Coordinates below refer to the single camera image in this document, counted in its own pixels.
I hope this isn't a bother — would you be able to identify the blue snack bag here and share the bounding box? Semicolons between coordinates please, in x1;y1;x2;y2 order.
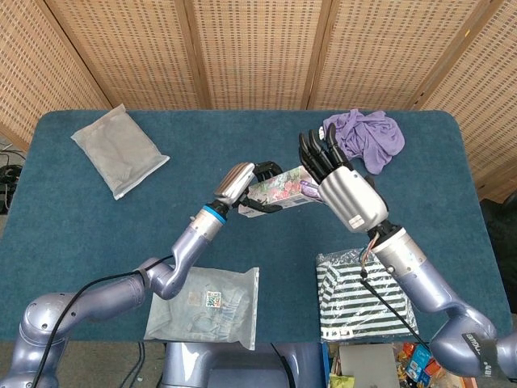
405;344;437;385

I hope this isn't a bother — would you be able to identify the frosted bag with jeans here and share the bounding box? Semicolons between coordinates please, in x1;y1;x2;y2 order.
143;264;260;351

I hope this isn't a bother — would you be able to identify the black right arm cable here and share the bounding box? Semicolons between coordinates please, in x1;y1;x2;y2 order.
358;236;432;352

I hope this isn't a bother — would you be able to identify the black chair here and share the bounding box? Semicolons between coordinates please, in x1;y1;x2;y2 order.
480;192;517;243

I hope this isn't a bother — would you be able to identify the clear bag with striped shirt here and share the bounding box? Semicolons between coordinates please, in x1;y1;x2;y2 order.
315;247;420;344

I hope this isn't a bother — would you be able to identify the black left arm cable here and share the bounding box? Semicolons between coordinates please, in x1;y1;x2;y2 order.
31;254;175;388

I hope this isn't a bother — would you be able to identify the blue felt table cover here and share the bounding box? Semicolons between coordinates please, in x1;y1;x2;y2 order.
0;109;506;344

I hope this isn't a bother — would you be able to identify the black floor cables bundle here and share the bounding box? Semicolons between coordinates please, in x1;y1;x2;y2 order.
0;139;26;215

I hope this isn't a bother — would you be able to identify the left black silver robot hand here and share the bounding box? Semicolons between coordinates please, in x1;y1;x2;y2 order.
212;160;286;215

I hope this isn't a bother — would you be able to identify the crumpled purple cloth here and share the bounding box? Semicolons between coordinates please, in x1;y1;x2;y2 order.
318;108;406;175

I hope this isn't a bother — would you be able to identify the woven bamboo folding screen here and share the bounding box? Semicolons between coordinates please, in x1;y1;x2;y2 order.
0;0;517;203

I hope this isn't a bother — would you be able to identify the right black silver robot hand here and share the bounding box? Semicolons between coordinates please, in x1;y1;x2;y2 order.
298;123;389;234

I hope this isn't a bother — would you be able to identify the black cable under table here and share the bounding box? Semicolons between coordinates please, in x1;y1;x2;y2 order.
120;342;147;388

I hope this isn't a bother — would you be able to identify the floral toothpaste carton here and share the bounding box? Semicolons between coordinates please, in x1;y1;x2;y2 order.
237;164;325;219

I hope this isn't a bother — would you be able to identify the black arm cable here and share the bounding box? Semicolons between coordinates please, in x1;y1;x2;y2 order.
31;254;175;388
358;236;432;352

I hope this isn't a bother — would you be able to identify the blue-grey robot torso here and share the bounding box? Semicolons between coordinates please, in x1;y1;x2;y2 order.
161;341;326;388

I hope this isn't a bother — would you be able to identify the frosted bag with grey garment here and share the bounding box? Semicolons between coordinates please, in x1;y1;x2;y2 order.
70;103;170;201

